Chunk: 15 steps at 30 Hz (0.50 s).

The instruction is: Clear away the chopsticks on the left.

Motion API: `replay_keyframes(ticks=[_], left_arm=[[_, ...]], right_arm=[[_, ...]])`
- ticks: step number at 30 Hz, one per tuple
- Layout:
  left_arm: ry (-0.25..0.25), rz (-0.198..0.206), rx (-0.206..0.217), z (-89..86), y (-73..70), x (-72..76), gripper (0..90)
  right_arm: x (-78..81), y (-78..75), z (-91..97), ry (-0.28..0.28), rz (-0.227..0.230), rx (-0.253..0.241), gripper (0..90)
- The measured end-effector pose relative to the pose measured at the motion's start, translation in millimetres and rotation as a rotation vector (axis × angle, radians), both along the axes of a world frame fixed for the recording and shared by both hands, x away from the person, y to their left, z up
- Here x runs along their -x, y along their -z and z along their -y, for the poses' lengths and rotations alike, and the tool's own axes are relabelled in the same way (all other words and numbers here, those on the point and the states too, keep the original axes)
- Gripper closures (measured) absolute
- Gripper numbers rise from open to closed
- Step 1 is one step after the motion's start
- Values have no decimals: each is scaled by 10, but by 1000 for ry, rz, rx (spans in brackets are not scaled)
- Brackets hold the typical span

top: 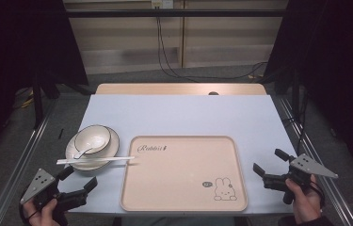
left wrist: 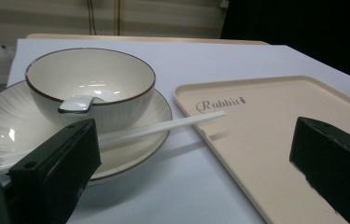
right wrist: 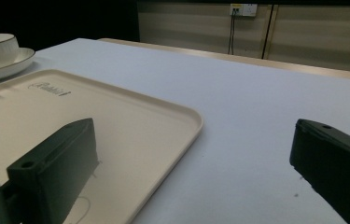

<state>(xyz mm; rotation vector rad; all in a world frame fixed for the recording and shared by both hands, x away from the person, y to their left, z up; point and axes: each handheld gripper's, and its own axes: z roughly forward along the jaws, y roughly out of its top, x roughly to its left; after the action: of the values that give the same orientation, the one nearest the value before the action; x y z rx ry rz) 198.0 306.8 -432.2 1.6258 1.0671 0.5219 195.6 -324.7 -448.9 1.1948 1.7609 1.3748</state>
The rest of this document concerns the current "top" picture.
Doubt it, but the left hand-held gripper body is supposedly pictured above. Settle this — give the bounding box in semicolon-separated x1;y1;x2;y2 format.
19;168;89;226

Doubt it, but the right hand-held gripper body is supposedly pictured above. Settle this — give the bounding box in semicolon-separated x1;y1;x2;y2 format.
262;153;339;205

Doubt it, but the white ceramic spoon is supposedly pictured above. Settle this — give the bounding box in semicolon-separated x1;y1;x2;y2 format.
72;145;103;160

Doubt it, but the white plate with black rim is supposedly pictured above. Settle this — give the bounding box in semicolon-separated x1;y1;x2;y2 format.
65;126;120;172

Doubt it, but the white bowl with black rim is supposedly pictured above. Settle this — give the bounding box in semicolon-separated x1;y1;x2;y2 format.
73;124;112;155

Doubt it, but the beige tray with rabbit print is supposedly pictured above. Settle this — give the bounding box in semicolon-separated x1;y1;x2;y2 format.
120;135;249;213

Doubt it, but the person's left hand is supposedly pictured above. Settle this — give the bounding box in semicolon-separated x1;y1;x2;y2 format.
22;198;61;226

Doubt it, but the person's right hand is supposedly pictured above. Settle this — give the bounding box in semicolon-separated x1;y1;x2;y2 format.
284;174;323;225

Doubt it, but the black metal stand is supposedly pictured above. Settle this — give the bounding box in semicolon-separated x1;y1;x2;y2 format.
32;71;45;129

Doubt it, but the light blue table mat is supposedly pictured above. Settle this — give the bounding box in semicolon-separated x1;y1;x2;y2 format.
69;94;298;217

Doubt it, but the black curtain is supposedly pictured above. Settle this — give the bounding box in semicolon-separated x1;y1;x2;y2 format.
0;0;89;158
263;0;353;172

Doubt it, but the black horizontal metal bar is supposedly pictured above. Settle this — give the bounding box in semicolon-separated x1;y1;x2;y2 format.
65;8;287;19

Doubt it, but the aluminium frame rail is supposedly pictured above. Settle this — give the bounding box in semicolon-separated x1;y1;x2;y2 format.
277;96;353;226
0;99;59;226

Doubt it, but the black cable by rail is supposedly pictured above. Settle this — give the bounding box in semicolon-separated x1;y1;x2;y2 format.
281;92;310;155

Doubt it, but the yellow cable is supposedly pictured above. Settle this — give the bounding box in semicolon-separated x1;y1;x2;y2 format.
19;89;36;109

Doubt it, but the black floor cable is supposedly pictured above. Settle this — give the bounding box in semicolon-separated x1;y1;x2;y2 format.
155;8;269;81

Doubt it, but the white wall socket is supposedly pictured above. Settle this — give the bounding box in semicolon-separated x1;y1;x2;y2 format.
151;0;174;9

